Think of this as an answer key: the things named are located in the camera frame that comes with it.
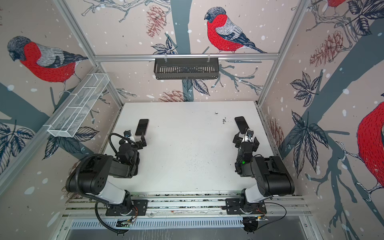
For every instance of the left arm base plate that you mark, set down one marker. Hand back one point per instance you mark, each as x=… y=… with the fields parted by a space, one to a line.
x=130 y=208

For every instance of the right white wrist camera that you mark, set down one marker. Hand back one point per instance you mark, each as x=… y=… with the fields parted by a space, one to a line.
x=248 y=137

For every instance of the black phone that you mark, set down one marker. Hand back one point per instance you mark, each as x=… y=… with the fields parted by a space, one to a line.
x=242 y=124
x=142 y=127

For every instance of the black phone far left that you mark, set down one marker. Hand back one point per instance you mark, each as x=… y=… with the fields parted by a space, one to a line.
x=142 y=127

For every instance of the black hanging wire basket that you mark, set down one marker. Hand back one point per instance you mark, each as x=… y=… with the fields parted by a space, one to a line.
x=187 y=69

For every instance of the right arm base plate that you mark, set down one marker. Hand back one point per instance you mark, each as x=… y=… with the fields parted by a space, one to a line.
x=237 y=206

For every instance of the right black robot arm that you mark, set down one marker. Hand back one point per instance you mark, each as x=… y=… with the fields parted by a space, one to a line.
x=271 y=176

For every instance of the white mesh wall tray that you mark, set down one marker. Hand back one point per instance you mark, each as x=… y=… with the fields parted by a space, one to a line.
x=80 y=103

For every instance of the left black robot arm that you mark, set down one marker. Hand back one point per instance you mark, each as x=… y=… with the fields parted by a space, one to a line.
x=90 y=178

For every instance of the black phone far right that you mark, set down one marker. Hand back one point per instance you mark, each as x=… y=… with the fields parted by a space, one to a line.
x=242 y=124

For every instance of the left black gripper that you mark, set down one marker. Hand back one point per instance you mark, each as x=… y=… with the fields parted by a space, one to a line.
x=137 y=141

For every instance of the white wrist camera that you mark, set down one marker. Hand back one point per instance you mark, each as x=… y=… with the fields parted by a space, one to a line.
x=128 y=133
x=248 y=137

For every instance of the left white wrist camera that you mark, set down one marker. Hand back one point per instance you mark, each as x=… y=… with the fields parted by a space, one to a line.
x=128 y=133

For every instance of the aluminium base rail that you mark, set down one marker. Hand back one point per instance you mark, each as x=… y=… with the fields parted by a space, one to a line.
x=214 y=205

